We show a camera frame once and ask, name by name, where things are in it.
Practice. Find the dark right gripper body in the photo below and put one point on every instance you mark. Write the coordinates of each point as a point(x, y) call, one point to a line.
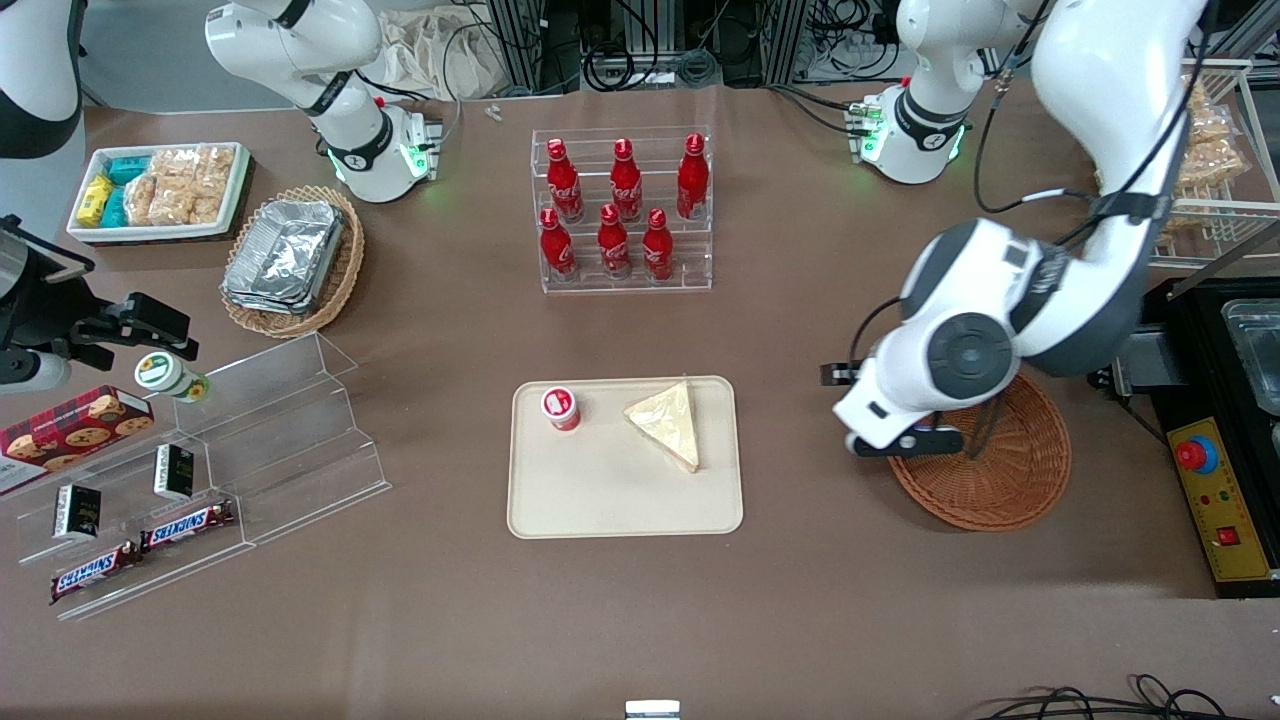
point(48, 304)

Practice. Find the triangle sandwich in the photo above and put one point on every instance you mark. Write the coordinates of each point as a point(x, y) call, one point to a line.
point(670, 425)

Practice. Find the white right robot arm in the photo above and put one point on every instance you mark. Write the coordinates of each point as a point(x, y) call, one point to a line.
point(345, 95)

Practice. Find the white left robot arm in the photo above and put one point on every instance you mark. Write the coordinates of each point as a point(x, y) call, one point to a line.
point(1080, 270)

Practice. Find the white rectangular snack tray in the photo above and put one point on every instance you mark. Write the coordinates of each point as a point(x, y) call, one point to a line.
point(85, 228)

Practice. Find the aluminium foil tray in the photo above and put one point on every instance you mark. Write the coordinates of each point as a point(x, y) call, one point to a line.
point(285, 250)
point(262, 303)

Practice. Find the round brown wicker basket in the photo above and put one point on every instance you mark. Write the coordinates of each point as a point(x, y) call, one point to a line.
point(1020, 480)

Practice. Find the oval light wicker basket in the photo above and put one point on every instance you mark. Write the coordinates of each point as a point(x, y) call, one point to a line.
point(345, 270)

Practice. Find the beige plastic tray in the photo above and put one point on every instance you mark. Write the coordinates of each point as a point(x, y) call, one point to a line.
point(600, 490)

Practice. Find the cup with green white lid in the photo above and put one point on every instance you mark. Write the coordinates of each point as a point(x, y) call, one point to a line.
point(160, 372)

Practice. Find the red tartan cookie box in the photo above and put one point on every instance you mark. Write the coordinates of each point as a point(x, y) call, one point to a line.
point(70, 435)

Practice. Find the clear rice cracker bag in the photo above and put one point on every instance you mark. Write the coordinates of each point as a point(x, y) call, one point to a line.
point(173, 163)
point(141, 200)
point(215, 162)
point(172, 203)
point(208, 200)

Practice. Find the teal snack packet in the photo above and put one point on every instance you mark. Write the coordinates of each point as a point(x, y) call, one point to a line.
point(128, 169)
point(115, 208)

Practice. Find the yellow snack packet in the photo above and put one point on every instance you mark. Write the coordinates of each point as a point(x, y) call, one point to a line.
point(95, 196)

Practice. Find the small black box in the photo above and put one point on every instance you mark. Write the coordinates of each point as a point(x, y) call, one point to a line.
point(77, 512)
point(174, 472)

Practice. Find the clear acrylic bottle rack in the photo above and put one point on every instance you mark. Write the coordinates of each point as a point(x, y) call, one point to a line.
point(690, 255)

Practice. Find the clear acrylic stepped display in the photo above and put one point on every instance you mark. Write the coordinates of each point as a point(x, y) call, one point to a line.
point(290, 450)

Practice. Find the Snickers chocolate bar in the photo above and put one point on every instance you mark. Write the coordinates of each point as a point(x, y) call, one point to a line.
point(95, 572)
point(188, 525)

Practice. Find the red cola bottle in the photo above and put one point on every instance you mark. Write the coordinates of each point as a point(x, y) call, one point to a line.
point(565, 190)
point(614, 245)
point(557, 250)
point(657, 250)
point(692, 185)
point(626, 190)

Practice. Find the red cup with white lid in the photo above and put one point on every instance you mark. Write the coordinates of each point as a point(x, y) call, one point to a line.
point(561, 408)

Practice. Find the red emergency stop button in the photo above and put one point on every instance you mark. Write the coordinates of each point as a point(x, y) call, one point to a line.
point(1198, 455)

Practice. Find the black yellow control box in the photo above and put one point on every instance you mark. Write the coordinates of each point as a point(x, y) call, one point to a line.
point(1230, 530)

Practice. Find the clear metal container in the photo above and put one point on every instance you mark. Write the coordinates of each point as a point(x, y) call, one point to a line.
point(1255, 350)

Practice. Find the small white block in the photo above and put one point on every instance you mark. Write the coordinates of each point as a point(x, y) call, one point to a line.
point(652, 710)

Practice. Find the beige cloth bag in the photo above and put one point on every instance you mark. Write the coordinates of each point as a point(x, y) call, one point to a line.
point(440, 55)

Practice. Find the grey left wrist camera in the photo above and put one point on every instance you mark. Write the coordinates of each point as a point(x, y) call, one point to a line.
point(925, 441)

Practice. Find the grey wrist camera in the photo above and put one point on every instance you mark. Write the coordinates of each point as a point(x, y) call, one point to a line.
point(30, 371)
point(925, 441)

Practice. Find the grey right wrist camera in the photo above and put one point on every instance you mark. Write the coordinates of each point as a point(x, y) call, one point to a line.
point(30, 371)

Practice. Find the aluminium frame profile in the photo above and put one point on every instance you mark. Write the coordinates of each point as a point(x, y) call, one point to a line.
point(785, 40)
point(525, 40)

